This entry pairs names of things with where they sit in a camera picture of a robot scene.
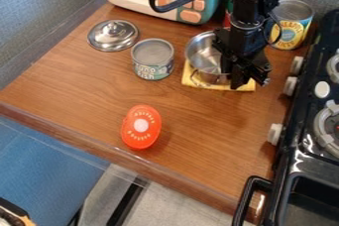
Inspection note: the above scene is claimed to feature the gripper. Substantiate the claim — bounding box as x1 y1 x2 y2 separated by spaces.
210 26 274 91

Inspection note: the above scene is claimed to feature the yellow cloth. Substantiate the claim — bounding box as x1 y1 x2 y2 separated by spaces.
179 58 258 92

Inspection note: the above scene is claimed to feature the orange round toy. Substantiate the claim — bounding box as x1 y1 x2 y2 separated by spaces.
119 104 164 151

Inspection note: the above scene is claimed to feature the silver lid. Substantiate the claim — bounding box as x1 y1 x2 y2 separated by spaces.
85 19 141 53

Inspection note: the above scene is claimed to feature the toy stove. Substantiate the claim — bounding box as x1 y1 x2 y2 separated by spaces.
230 7 339 226

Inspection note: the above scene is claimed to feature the green can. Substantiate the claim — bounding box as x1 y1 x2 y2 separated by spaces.
129 38 176 81

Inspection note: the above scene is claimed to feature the yellow can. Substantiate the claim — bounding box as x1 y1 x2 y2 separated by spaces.
263 0 317 52

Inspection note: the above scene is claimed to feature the silver pot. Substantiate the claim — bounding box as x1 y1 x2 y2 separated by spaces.
183 30 236 86

